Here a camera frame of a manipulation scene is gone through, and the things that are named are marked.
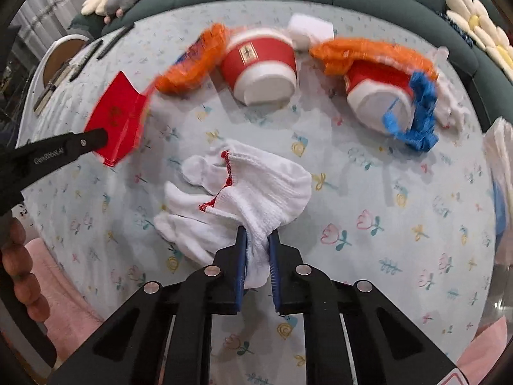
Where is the person's left hand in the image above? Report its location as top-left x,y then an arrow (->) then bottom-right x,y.
0,220 -> 51,323

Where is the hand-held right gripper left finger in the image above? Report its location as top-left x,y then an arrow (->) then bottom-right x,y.
48,227 -> 247,385

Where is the white red-hemmed knit glove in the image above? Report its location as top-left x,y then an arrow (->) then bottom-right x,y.
180,138 -> 313,289
153,180 -> 249,266

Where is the red paper packet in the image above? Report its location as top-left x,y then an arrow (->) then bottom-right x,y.
82,71 -> 151,168

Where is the green sofa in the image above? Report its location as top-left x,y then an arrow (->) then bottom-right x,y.
68,0 -> 513,129

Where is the grey metal tool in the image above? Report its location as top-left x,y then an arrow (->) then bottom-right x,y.
33,58 -> 77,113

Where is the dark blue patterned cloth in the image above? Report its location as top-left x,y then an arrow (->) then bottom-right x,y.
437,10 -> 475,43

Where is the pink fuzzy fabric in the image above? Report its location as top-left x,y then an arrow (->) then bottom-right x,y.
24,238 -> 105,355

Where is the plain white knit glove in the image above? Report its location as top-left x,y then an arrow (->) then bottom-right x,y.
432,46 -> 471,129

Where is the black pen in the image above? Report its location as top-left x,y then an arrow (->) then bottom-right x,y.
69,40 -> 104,81
96,22 -> 136,60

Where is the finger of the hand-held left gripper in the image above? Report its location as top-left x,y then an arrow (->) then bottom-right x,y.
12,127 -> 109,177

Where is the red and white paper cup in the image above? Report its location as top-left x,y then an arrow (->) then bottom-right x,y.
344,62 -> 415,135
220,28 -> 298,107

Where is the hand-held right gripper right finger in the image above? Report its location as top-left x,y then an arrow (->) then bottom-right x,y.
268,228 -> 466,385

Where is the white foam block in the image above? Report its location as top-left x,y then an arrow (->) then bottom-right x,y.
288,13 -> 335,51

